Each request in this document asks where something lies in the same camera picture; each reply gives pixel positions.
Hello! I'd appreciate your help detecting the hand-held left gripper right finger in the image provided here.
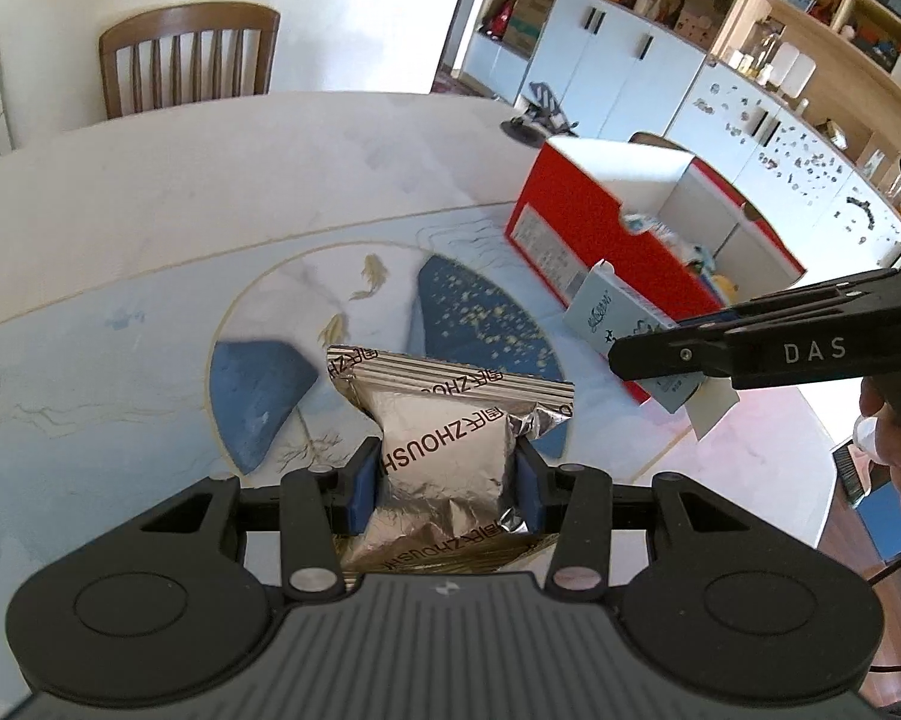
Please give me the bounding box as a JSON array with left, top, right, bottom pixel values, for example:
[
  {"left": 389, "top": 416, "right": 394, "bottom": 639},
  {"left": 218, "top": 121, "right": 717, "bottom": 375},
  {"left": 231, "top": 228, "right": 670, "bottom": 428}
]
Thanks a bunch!
[{"left": 515, "top": 441, "right": 729, "bottom": 601}]

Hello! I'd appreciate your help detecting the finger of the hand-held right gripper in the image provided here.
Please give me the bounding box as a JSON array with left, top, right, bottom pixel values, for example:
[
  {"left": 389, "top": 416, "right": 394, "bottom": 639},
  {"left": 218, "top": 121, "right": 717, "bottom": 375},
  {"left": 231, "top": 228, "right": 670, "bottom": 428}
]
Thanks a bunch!
[
  {"left": 675, "top": 270, "right": 897, "bottom": 332},
  {"left": 607, "top": 324, "right": 740, "bottom": 387}
]

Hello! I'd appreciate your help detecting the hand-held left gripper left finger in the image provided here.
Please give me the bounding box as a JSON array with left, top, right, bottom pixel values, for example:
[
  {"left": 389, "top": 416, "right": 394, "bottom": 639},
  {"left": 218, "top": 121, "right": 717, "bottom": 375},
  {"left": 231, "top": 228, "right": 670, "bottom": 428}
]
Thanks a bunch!
[{"left": 142, "top": 439, "right": 382, "bottom": 601}]

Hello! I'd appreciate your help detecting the small white carton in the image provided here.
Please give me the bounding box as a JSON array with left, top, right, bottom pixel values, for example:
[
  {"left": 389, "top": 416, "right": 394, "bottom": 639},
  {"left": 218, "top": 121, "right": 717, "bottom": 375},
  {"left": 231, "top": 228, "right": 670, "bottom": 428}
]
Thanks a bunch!
[{"left": 562, "top": 259, "right": 737, "bottom": 440}]

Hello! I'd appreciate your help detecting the silver foil packet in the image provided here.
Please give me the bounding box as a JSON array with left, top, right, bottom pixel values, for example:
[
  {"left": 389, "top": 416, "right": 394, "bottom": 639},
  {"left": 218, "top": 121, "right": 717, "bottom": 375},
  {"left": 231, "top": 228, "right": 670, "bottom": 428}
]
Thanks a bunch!
[{"left": 322, "top": 345, "right": 575, "bottom": 578}]

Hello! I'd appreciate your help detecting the red cardboard box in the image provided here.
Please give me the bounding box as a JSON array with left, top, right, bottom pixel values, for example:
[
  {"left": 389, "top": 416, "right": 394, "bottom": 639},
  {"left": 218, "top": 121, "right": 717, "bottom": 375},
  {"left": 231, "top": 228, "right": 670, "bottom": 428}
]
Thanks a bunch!
[{"left": 504, "top": 136, "right": 807, "bottom": 402}]

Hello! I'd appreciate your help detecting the white marble patterned desktop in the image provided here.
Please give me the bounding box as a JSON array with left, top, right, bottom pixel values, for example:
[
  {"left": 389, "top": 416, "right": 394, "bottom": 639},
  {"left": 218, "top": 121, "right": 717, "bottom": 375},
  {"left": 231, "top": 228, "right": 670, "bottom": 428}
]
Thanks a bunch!
[{"left": 0, "top": 90, "right": 864, "bottom": 720}]

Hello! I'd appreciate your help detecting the person's right hand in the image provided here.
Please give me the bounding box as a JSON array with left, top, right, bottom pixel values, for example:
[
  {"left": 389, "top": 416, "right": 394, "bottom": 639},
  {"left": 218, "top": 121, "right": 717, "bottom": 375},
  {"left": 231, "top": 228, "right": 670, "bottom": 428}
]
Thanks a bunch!
[{"left": 859, "top": 375, "right": 901, "bottom": 526}]

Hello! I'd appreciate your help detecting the white cabinet with stickers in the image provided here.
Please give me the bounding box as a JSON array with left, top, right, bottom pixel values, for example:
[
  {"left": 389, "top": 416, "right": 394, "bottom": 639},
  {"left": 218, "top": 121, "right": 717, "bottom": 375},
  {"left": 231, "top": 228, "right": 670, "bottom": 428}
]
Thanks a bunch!
[{"left": 667, "top": 60, "right": 901, "bottom": 293}]

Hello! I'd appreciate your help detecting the white canister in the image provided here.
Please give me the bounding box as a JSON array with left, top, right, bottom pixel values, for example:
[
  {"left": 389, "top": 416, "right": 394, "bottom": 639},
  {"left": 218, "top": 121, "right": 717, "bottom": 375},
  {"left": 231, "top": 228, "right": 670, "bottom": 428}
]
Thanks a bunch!
[{"left": 774, "top": 41, "right": 818, "bottom": 95}]

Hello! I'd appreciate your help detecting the tall glass jar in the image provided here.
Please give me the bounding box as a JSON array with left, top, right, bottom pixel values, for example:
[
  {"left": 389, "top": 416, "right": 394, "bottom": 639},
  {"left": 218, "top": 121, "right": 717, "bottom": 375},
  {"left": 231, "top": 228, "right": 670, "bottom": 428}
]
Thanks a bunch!
[{"left": 750, "top": 19, "right": 785, "bottom": 72}]

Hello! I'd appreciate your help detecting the white cabinet row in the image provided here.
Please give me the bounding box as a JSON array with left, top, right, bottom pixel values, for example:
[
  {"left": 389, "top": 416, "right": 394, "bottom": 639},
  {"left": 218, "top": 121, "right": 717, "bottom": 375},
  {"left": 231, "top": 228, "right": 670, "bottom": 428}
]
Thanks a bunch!
[{"left": 480, "top": 0, "right": 901, "bottom": 203}]

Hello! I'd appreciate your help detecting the black phone stand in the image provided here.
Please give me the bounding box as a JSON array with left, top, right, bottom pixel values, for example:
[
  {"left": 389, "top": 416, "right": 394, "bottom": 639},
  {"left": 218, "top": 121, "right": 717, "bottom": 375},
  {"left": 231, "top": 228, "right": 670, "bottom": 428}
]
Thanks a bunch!
[{"left": 501, "top": 81, "right": 579, "bottom": 145}]

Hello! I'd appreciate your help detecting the cardboard carton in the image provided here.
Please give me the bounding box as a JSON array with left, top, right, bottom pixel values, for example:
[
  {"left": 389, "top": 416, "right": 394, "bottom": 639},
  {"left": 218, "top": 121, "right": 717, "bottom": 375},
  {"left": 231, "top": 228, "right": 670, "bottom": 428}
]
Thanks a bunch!
[{"left": 508, "top": 0, "right": 555, "bottom": 53}]

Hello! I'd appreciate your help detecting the red toy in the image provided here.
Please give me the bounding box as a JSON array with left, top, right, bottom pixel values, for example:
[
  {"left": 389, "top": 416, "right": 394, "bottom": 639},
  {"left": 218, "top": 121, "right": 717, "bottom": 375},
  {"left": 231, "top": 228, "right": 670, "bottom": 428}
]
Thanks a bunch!
[{"left": 480, "top": 0, "right": 519, "bottom": 38}]

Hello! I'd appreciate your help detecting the brown wooden chair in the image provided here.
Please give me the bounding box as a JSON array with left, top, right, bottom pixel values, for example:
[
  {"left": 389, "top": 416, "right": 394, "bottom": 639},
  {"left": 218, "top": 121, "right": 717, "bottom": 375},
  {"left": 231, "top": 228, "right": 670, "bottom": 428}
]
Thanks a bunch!
[{"left": 99, "top": 2, "right": 281, "bottom": 121}]

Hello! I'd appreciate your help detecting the white cabinet with black handles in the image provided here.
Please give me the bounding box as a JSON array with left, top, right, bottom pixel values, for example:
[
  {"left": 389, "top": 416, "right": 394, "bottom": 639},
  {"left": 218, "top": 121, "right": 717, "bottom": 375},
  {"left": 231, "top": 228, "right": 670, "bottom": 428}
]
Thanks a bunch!
[{"left": 461, "top": 0, "right": 710, "bottom": 143}]

